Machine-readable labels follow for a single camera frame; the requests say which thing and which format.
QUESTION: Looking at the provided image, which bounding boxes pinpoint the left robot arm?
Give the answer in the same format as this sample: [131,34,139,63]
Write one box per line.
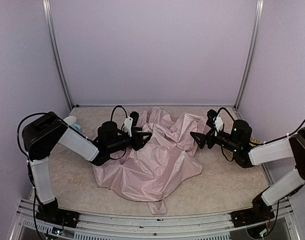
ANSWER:
[17,111,152,205]

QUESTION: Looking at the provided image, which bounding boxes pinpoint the aluminium frame post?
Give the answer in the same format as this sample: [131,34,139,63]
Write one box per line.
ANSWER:
[234,0,265,111]
[42,0,74,111]

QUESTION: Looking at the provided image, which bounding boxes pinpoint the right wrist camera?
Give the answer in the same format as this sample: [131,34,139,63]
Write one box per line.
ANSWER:
[206,109,224,133]

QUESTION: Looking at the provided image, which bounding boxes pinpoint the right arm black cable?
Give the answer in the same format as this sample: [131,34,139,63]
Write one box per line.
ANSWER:
[217,106,305,146]

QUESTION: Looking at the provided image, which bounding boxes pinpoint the left aluminium frame post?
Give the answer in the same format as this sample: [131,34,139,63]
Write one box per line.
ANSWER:
[42,0,74,111]

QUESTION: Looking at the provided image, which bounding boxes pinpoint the right aluminium frame post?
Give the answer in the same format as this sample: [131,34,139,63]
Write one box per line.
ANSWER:
[234,0,265,111]

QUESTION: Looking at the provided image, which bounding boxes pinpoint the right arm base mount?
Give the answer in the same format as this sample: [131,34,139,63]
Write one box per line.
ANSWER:
[230,205,275,228]

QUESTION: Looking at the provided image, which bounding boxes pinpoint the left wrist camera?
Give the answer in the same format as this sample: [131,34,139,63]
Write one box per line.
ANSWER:
[121,111,140,137]

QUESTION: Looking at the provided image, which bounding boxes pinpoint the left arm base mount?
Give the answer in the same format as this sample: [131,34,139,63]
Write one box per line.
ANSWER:
[36,205,80,229]

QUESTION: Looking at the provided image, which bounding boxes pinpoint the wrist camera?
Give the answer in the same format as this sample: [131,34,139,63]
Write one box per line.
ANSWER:
[206,109,224,133]
[121,111,140,137]

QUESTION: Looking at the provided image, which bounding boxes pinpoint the aluminium front rail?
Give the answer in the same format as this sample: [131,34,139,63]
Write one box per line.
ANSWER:
[9,197,301,240]

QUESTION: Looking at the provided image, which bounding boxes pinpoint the light blue enamel mug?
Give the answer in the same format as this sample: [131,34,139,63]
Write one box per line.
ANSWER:
[63,116,82,134]

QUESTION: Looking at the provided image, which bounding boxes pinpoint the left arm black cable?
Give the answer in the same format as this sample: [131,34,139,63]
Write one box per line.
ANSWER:
[110,104,129,123]

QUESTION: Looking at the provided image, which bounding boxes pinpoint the woven bamboo tray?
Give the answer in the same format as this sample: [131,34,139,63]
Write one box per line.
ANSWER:
[220,136,263,168]

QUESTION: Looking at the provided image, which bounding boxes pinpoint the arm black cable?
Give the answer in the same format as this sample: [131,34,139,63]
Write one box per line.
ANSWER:
[110,104,129,123]
[217,106,305,146]

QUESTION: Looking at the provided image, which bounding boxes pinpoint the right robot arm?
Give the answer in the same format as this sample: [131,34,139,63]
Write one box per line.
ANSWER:
[190,120,305,206]

